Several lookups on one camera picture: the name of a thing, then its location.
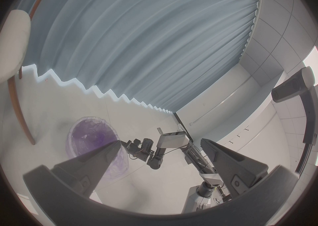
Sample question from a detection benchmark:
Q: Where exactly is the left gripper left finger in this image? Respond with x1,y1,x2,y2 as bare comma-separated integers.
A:
51,140,122,197

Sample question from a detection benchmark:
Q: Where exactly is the purple plastic bag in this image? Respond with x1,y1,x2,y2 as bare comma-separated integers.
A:
65,117,130,181

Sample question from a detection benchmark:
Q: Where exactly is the pale blue curtain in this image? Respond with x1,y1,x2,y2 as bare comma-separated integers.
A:
17,0,264,114

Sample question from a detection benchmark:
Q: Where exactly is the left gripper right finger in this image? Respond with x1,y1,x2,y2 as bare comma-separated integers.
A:
200,138,269,198

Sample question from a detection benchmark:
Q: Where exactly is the white cushioned wooden chair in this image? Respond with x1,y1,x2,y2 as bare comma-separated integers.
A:
0,0,75,146

